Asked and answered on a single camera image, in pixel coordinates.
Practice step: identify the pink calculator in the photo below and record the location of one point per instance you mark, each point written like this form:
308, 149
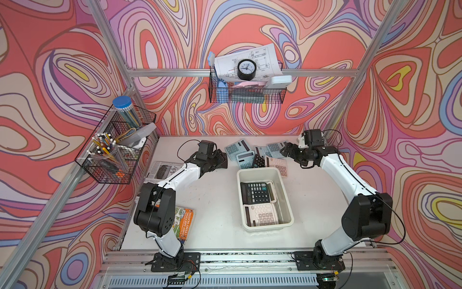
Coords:
278, 163
260, 215

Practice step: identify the black round clock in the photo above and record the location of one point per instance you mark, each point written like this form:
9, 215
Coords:
246, 70

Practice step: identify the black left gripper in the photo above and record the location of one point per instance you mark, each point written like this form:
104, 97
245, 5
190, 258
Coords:
219, 157

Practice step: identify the black wire basket wall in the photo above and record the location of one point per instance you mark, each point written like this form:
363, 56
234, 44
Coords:
222, 92
113, 124

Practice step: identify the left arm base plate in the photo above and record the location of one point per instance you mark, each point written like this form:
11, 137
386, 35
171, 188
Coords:
187, 262

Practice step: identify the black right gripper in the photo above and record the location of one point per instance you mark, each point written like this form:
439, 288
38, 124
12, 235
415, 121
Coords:
291, 154

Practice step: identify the black calculator face up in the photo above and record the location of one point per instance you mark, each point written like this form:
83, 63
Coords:
255, 193

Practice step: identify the grey stapler in basket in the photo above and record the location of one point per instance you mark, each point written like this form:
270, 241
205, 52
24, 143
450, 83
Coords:
138, 138

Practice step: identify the white paper drawing sheet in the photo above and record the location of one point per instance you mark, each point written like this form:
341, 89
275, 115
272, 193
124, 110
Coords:
257, 64

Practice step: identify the blue lid pencil jar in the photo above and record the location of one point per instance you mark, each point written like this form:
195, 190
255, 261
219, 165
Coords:
126, 109

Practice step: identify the black wire basket left wall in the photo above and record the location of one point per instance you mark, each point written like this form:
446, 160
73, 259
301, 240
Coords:
113, 124

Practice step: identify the white box in basket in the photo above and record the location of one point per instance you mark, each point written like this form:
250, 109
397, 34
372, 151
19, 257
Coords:
279, 82

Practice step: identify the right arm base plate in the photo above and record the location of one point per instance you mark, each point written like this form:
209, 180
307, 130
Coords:
317, 261

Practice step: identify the black wire basket back wall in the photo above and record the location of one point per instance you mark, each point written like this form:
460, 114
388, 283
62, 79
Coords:
222, 92

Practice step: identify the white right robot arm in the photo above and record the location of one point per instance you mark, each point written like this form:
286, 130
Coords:
368, 214

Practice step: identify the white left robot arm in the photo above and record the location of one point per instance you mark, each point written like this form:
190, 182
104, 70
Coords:
155, 211

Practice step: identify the black calculator under pile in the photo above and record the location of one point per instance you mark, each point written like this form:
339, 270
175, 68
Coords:
258, 162

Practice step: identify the pink calculator behind box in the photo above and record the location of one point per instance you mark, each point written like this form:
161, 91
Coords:
278, 163

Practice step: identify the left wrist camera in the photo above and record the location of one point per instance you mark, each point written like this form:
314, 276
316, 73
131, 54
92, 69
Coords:
206, 150

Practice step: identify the newspaper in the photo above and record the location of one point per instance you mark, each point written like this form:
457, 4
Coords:
160, 170

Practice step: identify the cream plastic storage box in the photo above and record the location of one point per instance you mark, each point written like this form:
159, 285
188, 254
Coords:
279, 197

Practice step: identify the clear cup of pencils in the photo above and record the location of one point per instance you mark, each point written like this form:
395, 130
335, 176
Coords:
105, 151

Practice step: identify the colourful children's book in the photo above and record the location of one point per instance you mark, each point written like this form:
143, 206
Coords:
183, 220

